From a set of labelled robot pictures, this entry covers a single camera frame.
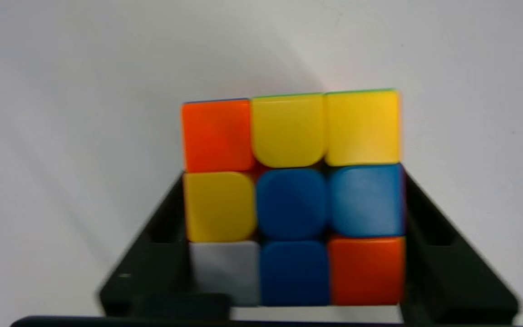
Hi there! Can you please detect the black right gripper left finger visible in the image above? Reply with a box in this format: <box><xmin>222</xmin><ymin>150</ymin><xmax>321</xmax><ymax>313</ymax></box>
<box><xmin>99</xmin><ymin>173</ymin><xmax>231</xmax><ymax>319</ymax></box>

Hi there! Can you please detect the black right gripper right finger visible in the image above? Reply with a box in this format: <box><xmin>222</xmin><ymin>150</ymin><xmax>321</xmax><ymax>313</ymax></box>
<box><xmin>400</xmin><ymin>167</ymin><xmax>520</xmax><ymax>325</ymax></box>

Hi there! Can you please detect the multicoloured rubiks cube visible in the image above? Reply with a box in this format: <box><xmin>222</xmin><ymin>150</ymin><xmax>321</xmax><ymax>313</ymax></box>
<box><xmin>181</xmin><ymin>88</ymin><xmax>406</xmax><ymax>307</ymax></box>

